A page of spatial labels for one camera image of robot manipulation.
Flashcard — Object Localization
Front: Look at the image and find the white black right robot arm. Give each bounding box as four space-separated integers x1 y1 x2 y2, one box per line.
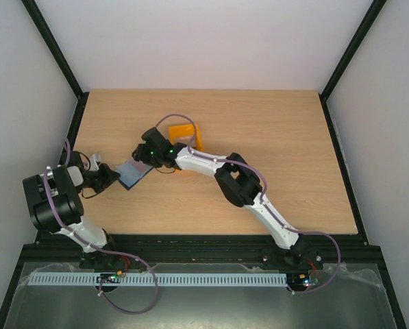
132 127 308 269

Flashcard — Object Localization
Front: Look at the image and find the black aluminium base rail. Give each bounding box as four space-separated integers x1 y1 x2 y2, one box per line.
21 234 383 270

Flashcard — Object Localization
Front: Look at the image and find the black left frame post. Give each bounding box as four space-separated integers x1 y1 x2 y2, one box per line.
21 0 87 100

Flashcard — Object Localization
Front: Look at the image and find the black frame post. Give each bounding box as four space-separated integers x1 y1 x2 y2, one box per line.
21 0 87 100
320 0 387 100

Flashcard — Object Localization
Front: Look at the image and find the white slotted cable duct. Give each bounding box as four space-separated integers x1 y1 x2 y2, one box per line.
27 272 287 287

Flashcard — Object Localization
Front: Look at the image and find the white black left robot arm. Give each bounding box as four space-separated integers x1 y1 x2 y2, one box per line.
22 151 120 268

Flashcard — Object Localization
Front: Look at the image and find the yellow plastic bin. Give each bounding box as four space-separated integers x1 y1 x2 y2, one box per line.
168 123 203 151

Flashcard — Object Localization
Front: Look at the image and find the black right frame post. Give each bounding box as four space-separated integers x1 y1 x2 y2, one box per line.
320 0 387 100

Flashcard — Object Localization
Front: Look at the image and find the blue card holder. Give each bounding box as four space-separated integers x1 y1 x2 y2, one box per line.
115 158 153 191

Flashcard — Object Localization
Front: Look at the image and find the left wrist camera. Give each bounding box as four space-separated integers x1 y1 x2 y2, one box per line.
88 154 101 171

